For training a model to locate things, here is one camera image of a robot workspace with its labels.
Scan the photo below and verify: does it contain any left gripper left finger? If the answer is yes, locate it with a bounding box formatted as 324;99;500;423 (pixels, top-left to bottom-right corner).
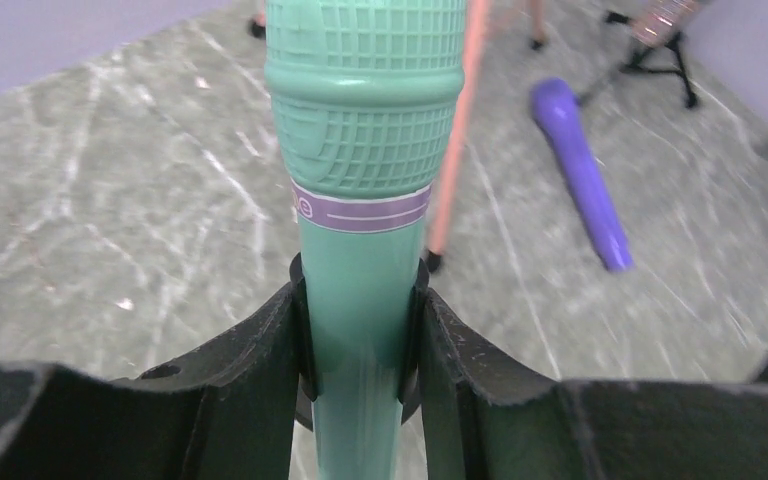
0;286;299;479

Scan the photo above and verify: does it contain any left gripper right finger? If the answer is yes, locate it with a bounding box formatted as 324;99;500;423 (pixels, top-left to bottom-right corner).
417;293;768;479

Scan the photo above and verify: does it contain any purple toy microphone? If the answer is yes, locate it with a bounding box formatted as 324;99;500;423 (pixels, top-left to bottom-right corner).
530;77;634;272

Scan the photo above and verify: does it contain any mint green toy microphone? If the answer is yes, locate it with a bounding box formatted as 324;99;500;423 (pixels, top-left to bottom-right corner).
264;1;466;479

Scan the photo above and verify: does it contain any black tripod shock-mount stand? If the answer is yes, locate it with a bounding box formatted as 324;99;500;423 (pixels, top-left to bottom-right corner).
576;1;704;110

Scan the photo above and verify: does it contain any glittery rhinestone microphone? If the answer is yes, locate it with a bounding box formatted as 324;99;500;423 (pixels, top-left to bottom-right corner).
631;0;701;47

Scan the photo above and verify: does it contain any black round-base mic stand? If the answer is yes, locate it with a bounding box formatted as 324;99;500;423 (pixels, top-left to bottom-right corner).
289;254;429;431

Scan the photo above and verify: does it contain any pink music stand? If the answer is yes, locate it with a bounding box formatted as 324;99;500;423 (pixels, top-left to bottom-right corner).
248;0;551;275

